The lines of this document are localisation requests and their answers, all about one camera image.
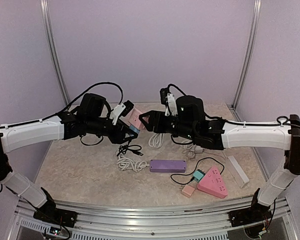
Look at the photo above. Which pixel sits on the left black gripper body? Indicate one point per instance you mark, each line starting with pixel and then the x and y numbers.
pixel 93 127

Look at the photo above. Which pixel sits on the teal plug adapter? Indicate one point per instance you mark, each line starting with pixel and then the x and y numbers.
pixel 198 175

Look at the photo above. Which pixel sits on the left aluminium corner post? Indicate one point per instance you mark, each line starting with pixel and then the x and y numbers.
pixel 45 11

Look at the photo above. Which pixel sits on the aluminium corner post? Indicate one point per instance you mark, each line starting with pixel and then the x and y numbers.
pixel 45 11
pixel 248 53

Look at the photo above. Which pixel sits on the white power strip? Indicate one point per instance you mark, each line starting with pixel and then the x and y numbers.
pixel 237 172

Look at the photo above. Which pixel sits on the right aluminium corner post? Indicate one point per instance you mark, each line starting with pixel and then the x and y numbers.
pixel 248 53

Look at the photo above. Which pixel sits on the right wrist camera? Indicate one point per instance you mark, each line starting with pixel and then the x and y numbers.
pixel 165 96

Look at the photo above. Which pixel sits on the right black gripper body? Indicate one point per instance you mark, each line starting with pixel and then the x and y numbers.
pixel 184 130

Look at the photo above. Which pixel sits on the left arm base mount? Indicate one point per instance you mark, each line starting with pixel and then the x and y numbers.
pixel 62 217

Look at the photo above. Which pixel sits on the light blue small plug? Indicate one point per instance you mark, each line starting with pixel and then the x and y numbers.
pixel 134 129

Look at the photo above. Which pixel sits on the pink small plug adapter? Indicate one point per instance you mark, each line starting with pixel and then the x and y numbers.
pixel 133 118

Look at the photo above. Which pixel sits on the aluminium front frame rail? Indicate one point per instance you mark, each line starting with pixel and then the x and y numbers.
pixel 210 221

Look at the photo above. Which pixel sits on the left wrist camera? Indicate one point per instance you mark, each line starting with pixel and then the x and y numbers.
pixel 121 110

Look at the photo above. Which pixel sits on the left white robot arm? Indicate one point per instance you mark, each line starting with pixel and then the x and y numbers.
pixel 19 135

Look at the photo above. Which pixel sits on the purple power strip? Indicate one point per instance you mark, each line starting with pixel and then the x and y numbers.
pixel 167 166

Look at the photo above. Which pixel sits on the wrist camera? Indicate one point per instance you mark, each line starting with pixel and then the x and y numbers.
pixel 121 110
pixel 165 96

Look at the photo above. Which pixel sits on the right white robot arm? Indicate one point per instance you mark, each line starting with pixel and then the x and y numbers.
pixel 282 134

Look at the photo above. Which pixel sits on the pink triangular power strip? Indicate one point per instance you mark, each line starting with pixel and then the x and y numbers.
pixel 212 183

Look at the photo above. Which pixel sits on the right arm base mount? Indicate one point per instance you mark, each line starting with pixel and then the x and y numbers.
pixel 247 216

